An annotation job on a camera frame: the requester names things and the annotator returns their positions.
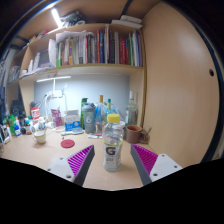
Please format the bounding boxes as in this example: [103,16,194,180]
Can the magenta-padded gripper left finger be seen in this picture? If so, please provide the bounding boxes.
[46,144,96,188]

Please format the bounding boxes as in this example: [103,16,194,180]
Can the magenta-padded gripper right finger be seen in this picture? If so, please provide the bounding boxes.
[129,143,184,187]

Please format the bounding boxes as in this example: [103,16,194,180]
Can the clear yellow-capped drink bottle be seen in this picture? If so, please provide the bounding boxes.
[101,113,125,173]

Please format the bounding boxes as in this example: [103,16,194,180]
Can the flat round red coaster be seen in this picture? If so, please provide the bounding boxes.
[60,138,76,149]

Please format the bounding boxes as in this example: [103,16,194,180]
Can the red and green pen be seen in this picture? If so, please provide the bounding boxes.
[87,133,104,140]

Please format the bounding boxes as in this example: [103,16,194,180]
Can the brown mug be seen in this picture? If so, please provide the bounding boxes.
[125,124,148,145]

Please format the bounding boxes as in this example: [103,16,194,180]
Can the blue and white box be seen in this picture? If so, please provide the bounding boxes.
[63,109,82,132]

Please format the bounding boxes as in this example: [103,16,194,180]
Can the grey shaker bottle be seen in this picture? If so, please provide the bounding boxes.
[81,102,97,134]

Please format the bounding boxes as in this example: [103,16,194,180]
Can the cream white cup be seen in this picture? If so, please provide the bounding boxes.
[31,130,48,145]

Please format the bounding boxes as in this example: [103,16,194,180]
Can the pink pouch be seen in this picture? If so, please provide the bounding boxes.
[50,107,64,128]

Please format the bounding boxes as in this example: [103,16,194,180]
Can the tall clear glass bottle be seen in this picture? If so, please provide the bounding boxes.
[125,90,139,128]

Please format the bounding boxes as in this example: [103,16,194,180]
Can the yellow-capped amber bottle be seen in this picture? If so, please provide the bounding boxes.
[94,94,106,134]

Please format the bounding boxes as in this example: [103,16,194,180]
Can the tall green bottle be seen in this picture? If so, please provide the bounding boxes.
[79,97,89,129]

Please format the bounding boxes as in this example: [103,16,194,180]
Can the small white blue-labelled jar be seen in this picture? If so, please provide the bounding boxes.
[37,116,47,132]

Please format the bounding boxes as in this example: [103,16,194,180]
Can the green-capped slim bottle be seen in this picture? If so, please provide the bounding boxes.
[105,98,113,116]

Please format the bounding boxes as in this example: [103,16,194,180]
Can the red and white canister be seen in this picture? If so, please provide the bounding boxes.
[29,101,41,125]

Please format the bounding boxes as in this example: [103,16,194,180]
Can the blue-capped white bottle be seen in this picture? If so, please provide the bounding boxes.
[13,124,22,138]

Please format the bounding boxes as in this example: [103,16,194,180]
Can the small green container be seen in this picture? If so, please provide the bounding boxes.
[8,114,17,136]

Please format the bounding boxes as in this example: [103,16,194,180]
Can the wooden shelf unit with books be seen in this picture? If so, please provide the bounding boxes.
[6,19,148,128]

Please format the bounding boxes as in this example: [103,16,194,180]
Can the ceiling light tube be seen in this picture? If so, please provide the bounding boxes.
[50,7,64,28]

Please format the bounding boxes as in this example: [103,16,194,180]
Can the white cables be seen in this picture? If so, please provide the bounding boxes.
[43,88,68,128]

